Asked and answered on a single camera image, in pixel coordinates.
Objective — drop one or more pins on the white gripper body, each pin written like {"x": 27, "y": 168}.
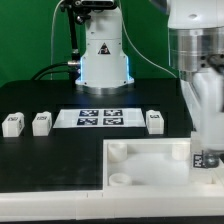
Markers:
{"x": 203, "y": 92}

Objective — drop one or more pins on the black camera stand pole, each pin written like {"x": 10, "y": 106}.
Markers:
{"x": 78, "y": 12}

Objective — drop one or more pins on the white L-shaped fence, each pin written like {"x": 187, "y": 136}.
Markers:
{"x": 128, "y": 202}

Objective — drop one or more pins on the white marker sheet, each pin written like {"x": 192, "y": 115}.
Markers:
{"x": 94, "y": 118}

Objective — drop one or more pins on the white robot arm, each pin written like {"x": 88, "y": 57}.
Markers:
{"x": 196, "y": 50}

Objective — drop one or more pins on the white square tabletop part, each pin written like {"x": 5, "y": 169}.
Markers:
{"x": 163, "y": 162}

